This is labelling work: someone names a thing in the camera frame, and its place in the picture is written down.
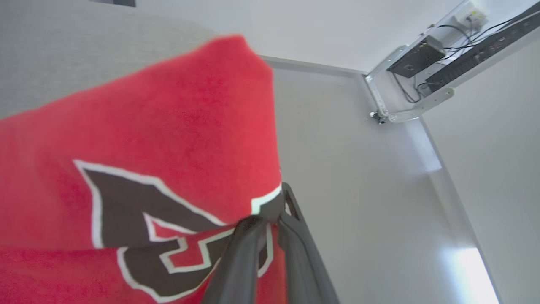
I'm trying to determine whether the white metal mounting frame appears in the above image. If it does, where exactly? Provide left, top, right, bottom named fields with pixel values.
left=364, top=42, right=456, bottom=125

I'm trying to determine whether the black looped cable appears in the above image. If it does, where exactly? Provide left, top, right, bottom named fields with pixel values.
left=391, top=72, right=422, bottom=104

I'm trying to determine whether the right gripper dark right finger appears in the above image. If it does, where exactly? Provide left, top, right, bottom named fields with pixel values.
left=277, top=182, right=340, bottom=304

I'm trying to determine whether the white wall outlet box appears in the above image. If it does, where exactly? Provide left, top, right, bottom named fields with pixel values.
left=453, top=1, right=489, bottom=31

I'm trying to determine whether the long black power strip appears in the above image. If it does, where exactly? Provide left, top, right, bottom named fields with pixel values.
left=425, top=12, right=540, bottom=93

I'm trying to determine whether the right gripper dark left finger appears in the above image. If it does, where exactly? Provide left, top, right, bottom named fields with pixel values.
left=201, top=215, right=269, bottom=304

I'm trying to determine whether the red Bulls 23 jersey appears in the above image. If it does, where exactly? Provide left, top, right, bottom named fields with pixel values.
left=0, top=35, right=292, bottom=304

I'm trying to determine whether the black electronics box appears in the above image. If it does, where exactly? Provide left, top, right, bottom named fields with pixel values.
left=387, top=35, right=446, bottom=79

